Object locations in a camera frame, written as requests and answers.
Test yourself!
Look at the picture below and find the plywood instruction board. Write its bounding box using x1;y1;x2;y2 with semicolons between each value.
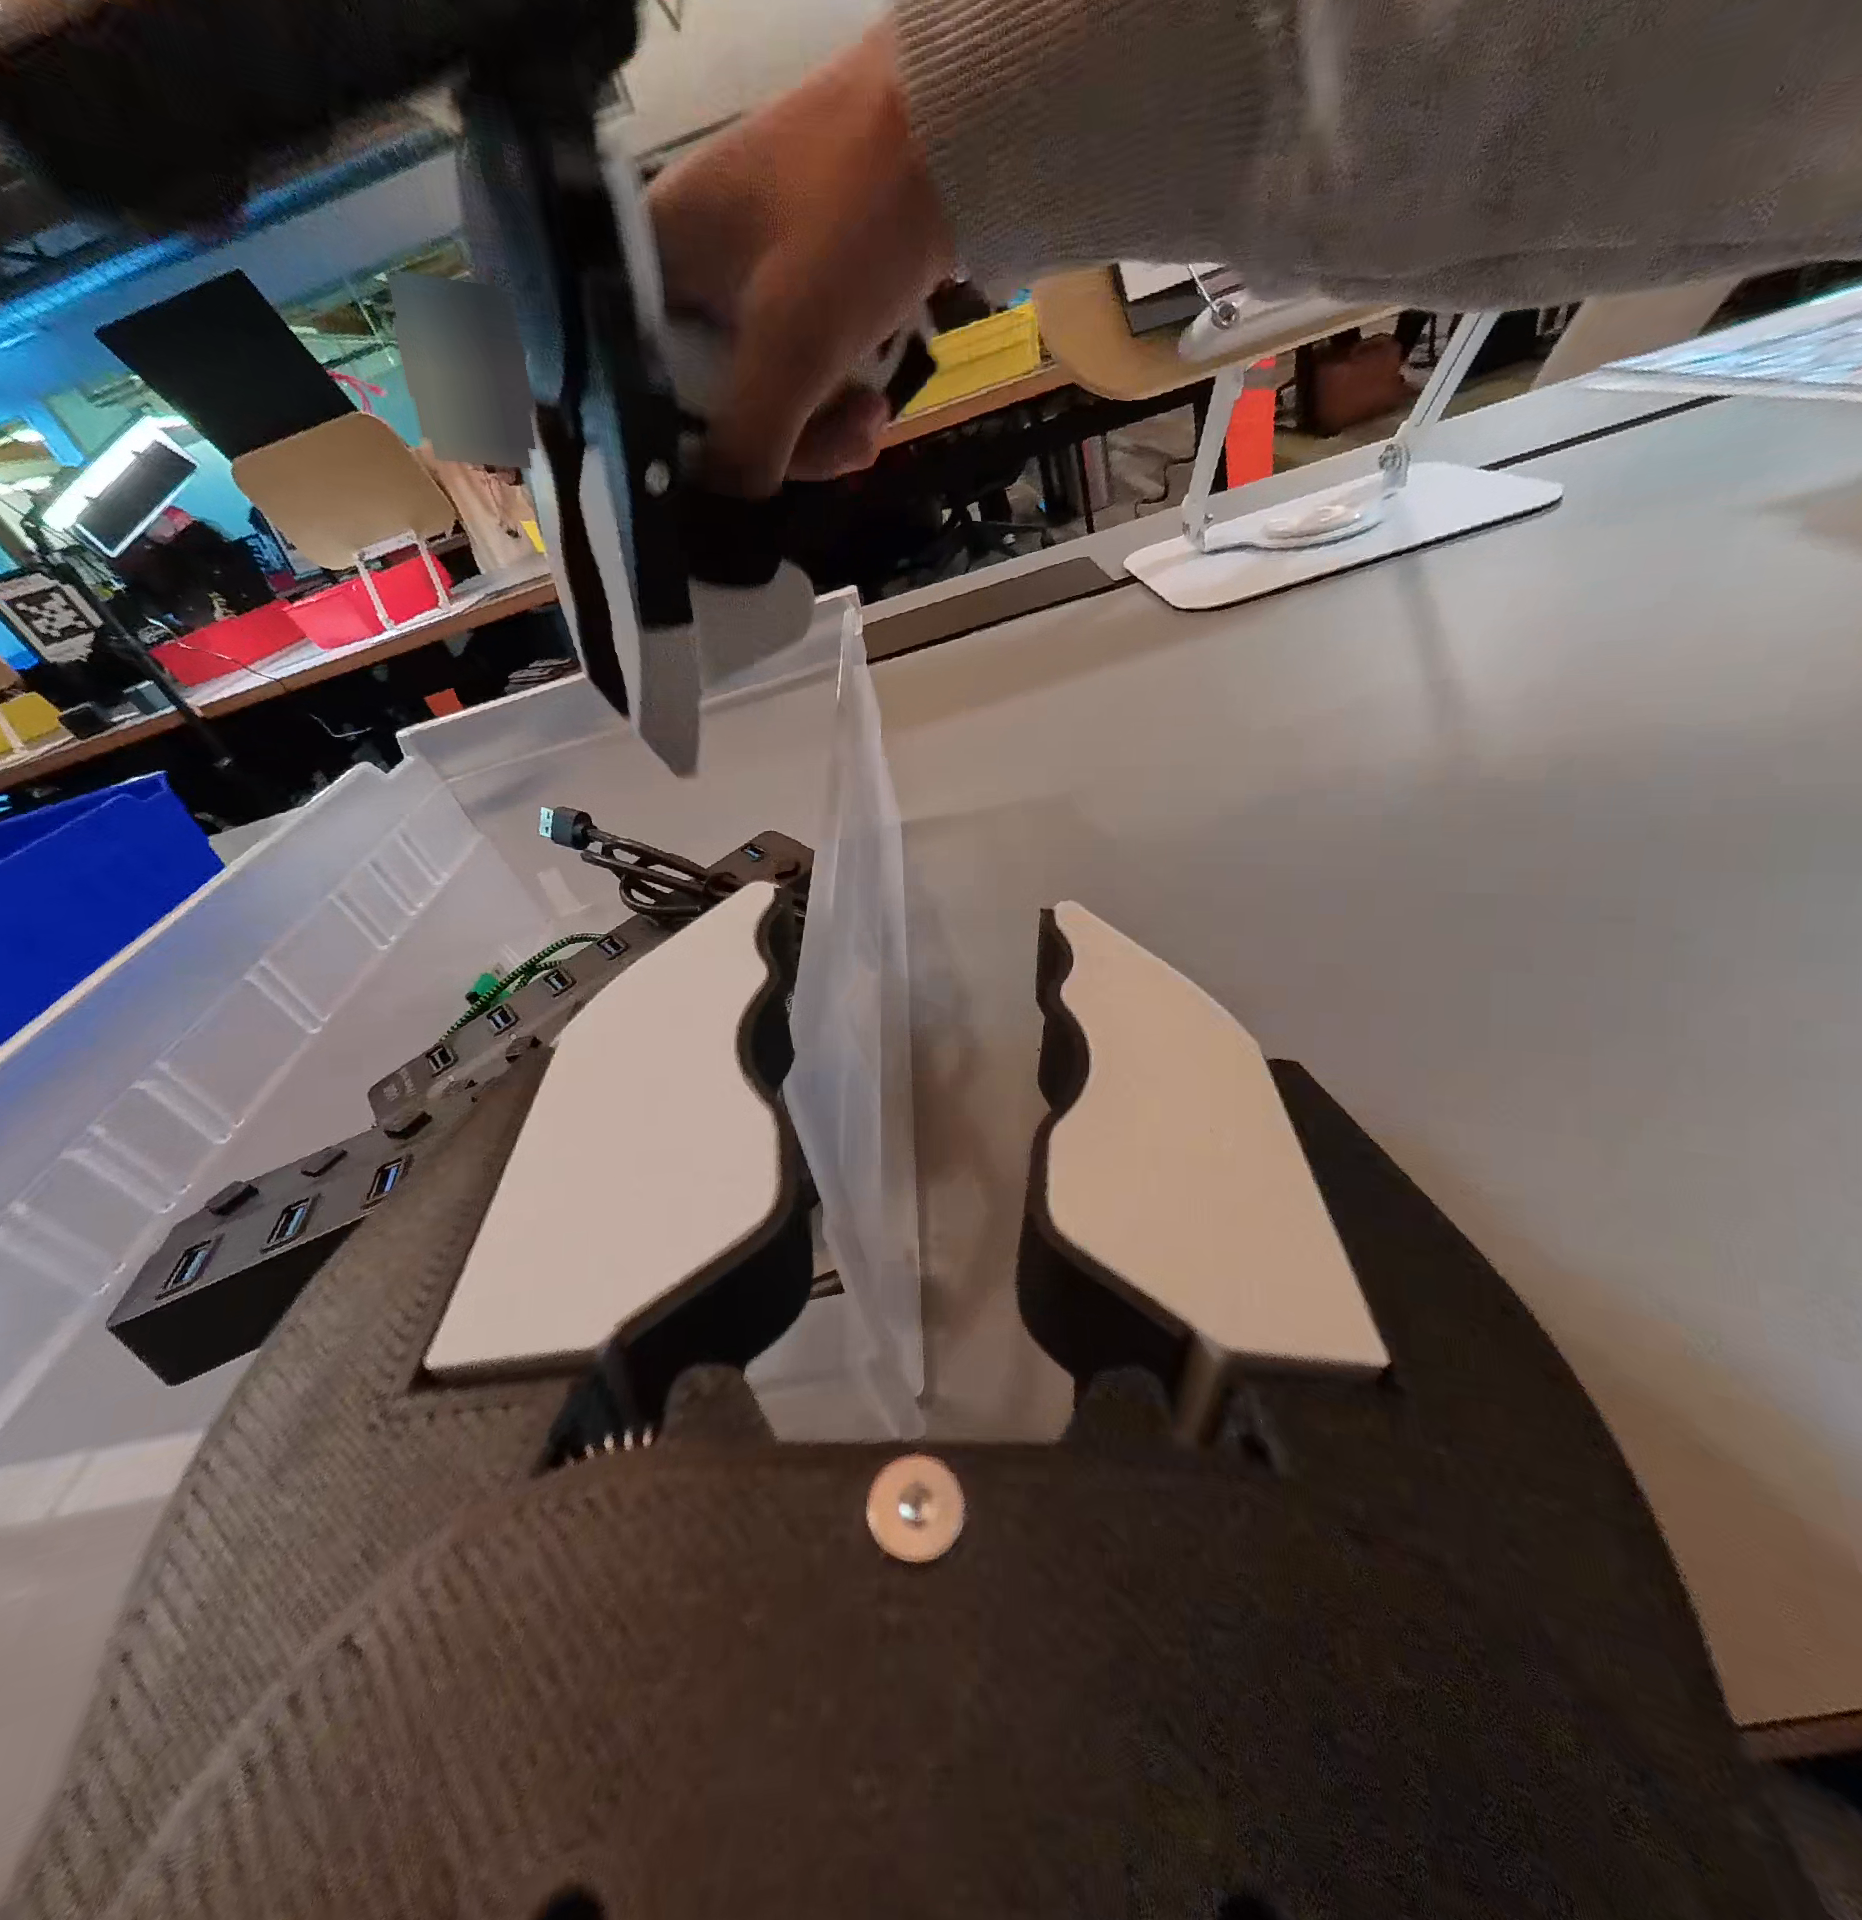
1031;258;1226;405

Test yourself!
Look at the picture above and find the blue plastic bin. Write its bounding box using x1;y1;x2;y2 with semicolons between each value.
0;772;226;1071

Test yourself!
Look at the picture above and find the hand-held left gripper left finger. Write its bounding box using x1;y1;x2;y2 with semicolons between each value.
420;883;820;1428

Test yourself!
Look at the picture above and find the black usb hub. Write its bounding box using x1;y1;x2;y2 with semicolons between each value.
106;829;815;1390

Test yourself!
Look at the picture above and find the white desk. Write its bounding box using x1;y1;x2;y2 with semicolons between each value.
0;276;1862;1920

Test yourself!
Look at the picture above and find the fiducial tag sign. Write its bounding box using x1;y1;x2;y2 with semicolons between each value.
0;564;103;672

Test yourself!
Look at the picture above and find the clear plastic bin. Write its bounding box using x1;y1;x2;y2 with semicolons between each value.
0;589;934;1480

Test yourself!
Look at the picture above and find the plywood sign holder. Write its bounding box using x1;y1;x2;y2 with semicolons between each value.
229;412;463;577

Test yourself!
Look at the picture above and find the green braided cable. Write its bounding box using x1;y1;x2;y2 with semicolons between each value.
431;931;616;1057

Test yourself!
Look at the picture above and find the black panel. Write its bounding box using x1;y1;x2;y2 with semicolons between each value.
94;270;358;461

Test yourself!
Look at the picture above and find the small red bin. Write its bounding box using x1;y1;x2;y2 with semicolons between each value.
147;600;315;690
282;554;456;652

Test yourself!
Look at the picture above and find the wooden workbench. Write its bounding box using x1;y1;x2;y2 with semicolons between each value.
0;570;562;799

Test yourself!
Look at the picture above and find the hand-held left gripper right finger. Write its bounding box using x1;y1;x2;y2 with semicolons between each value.
1016;901;1393;1428

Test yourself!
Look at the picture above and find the white tablet stand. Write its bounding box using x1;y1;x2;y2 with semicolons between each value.
1122;266;1565;615

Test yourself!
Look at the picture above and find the led light panel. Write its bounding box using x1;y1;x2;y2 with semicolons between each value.
64;432;202;560

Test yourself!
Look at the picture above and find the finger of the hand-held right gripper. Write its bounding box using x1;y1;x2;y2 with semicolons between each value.
528;345;707;779
693;570;815;680

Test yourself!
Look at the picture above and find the person's right forearm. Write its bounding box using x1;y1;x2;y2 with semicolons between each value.
886;0;1862;313

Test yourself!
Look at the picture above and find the laminated paper sheet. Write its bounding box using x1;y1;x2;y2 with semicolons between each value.
1594;293;1862;405

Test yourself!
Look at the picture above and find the grey board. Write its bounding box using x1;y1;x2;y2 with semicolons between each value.
387;270;538;471

